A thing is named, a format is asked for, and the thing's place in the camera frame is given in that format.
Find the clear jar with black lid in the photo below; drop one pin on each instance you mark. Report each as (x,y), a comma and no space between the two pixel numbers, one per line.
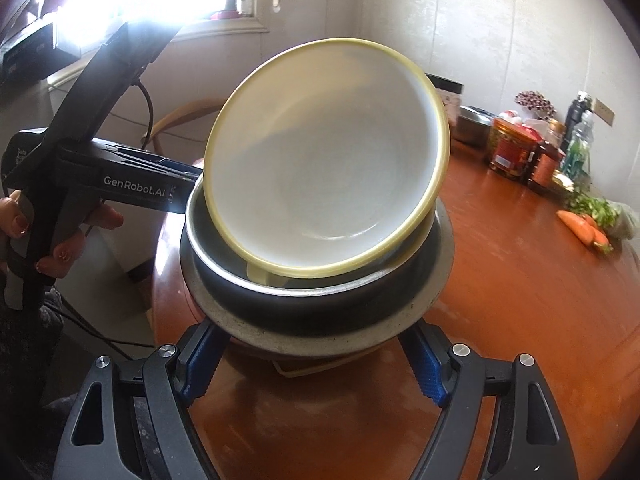
(447,100)

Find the black thermos bottle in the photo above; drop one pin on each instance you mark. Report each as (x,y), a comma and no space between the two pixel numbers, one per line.
(580,105)

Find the medium carrot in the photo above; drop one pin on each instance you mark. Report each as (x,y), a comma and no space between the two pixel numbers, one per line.
(602,242)

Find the large carrot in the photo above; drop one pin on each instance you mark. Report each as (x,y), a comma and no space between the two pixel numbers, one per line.
(577,225)

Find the beige wall socket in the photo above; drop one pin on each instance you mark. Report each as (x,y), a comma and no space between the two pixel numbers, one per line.
(603,110)

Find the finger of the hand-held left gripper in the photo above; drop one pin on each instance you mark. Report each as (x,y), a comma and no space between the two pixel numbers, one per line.
(182,169)

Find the small clear cup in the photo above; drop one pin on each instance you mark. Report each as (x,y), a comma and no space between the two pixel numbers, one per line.
(245,2)

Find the small carrot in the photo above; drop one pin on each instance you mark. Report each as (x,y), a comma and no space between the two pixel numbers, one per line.
(590,220)

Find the red tissue pack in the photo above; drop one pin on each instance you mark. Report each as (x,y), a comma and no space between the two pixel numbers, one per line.
(520,122)

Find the wide steel bowl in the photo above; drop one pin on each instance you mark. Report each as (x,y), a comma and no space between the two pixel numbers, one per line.
(320,340)

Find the bentwood chair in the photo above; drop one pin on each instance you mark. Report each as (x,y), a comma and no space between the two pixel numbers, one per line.
(190,110)

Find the black box device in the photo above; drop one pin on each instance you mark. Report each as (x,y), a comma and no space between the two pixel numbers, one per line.
(30,45)

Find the leafy greens in plastic bag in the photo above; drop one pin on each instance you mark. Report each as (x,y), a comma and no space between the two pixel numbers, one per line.
(595,207)

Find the small red object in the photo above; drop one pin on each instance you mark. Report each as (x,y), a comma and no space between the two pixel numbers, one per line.
(225,14)

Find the brown sauce bottle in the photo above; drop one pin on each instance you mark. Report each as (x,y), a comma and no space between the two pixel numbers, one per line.
(545,165)

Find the red label jar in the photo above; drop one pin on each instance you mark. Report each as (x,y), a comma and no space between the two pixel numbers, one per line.
(510,155)

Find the yellow packet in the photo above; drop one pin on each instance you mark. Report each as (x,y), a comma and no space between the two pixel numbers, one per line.
(562,180)

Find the clear plastic bottle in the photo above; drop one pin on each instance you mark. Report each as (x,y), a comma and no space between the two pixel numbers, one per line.
(577,150)

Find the person's left hand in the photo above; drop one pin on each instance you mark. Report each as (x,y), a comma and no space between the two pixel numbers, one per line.
(62,260)

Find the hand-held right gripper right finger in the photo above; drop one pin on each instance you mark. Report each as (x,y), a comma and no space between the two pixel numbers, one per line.
(425,370)

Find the small steel bowl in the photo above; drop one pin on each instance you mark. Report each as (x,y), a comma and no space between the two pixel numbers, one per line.
(472,125)

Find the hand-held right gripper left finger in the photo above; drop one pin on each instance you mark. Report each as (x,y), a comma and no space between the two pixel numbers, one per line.
(200,365)

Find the deep steel bowl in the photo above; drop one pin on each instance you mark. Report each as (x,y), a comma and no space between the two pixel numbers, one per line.
(300,305)

